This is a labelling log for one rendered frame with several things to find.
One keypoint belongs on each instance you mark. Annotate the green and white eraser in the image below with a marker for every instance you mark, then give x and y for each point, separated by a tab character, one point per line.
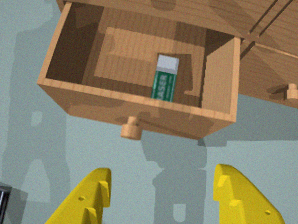
165	78

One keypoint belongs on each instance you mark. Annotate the white eraser with black sleeve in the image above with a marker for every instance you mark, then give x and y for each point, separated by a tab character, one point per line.
4	195

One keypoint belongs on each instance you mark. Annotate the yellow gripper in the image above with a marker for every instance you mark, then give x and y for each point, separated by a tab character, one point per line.
240	201

